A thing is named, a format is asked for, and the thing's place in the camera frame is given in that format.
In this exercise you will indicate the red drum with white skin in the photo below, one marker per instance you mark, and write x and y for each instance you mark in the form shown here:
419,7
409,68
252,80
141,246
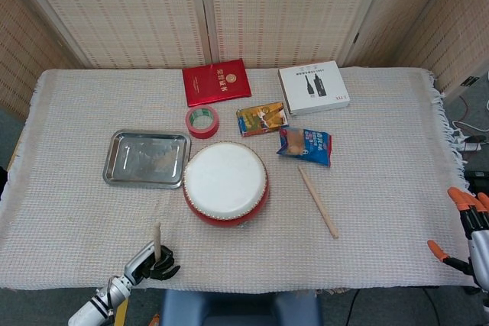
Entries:
225,179

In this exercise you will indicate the red tape roll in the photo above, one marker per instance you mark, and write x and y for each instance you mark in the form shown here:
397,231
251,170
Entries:
202,133

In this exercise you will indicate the bamboo folding screen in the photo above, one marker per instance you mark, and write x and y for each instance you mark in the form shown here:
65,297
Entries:
133,17

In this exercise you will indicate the white woven tablecloth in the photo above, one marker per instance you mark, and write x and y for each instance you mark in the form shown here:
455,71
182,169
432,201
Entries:
76,234

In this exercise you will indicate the red certificate booklet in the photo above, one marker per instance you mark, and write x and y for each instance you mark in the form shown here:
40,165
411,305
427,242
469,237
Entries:
216,83

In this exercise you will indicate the white power strip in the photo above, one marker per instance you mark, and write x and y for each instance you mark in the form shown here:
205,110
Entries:
471,146

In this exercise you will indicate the right silver orange-tipped robot hand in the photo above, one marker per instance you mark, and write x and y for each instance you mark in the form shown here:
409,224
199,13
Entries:
481,246

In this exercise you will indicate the wooden drumstick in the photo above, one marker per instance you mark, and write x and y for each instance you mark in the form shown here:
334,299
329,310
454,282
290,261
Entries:
318,202
157,238

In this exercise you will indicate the small orange object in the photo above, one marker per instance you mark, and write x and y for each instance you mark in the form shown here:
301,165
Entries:
154,320

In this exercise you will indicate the rectangular metal tray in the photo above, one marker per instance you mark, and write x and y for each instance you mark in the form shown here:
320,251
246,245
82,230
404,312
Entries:
145,160

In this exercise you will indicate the yellow snack packet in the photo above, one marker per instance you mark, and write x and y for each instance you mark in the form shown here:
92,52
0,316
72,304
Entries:
260,120

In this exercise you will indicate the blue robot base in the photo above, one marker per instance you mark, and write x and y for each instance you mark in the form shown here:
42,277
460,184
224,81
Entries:
229,307

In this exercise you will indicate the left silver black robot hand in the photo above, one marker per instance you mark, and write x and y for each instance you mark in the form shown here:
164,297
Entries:
139,263

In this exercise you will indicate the blue snack bag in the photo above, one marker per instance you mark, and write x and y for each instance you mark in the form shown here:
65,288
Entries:
305,146

